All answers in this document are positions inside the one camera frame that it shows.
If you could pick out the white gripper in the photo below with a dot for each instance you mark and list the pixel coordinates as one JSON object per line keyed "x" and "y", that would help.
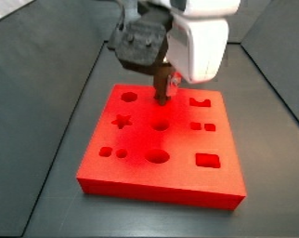
{"x": 197, "y": 39}

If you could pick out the brown three prong object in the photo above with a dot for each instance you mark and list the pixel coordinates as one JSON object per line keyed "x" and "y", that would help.
{"x": 165, "y": 71}

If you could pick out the red foam block with cutouts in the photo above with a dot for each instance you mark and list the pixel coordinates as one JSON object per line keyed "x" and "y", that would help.
{"x": 165, "y": 153}

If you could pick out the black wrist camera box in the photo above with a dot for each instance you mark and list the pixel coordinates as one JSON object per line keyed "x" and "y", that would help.
{"x": 142, "y": 46}

